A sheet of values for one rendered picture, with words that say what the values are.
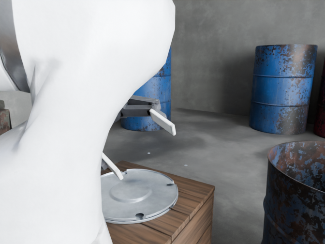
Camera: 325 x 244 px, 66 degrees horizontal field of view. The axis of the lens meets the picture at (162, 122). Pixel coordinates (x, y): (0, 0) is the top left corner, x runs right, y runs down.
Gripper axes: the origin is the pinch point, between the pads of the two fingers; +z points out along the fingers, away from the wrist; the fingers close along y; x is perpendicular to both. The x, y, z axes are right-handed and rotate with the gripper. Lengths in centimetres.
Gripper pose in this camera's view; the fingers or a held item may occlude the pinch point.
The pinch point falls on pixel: (144, 148)
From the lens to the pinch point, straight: 48.1
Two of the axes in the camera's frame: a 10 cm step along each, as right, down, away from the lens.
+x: -1.5, -6.5, -7.4
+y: -7.3, 5.8, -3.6
